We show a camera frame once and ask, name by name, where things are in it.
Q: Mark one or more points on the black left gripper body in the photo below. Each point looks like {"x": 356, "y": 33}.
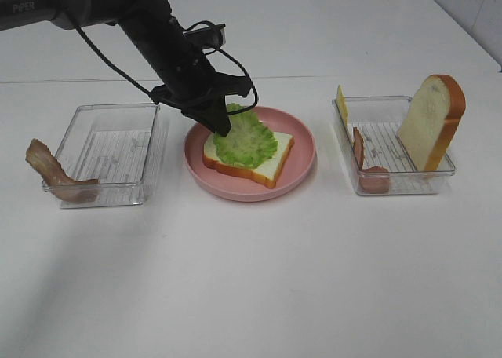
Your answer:
{"x": 188, "y": 78}

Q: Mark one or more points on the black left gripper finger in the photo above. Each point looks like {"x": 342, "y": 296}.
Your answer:
{"x": 213, "y": 115}

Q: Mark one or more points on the green lettuce leaf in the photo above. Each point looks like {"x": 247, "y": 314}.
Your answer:
{"x": 248, "y": 144}

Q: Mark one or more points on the bread slice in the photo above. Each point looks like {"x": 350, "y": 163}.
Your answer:
{"x": 434, "y": 114}
{"x": 266, "y": 174}

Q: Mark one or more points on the yellow cheese slice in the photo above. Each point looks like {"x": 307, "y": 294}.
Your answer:
{"x": 341, "y": 105}

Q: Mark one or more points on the bacon strip from tray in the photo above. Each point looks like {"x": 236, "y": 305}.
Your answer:
{"x": 374, "y": 179}
{"x": 55, "y": 173}

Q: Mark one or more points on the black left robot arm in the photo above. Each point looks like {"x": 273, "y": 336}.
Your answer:
{"x": 147, "y": 23}

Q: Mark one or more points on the pink round plate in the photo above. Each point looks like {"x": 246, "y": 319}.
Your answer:
{"x": 298, "y": 164}

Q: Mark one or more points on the clear left plastic tray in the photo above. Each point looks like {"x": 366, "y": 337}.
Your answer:
{"x": 113, "y": 152}

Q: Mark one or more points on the clear plastic tray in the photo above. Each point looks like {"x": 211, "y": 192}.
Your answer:
{"x": 113, "y": 152}
{"x": 378, "y": 120}

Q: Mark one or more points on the clear right plastic tray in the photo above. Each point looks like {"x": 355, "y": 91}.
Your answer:
{"x": 378, "y": 120}

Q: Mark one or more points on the upright bread slice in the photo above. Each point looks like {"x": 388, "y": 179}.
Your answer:
{"x": 434, "y": 114}

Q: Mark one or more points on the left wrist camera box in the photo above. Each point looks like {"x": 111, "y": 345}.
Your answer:
{"x": 207, "y": 37}

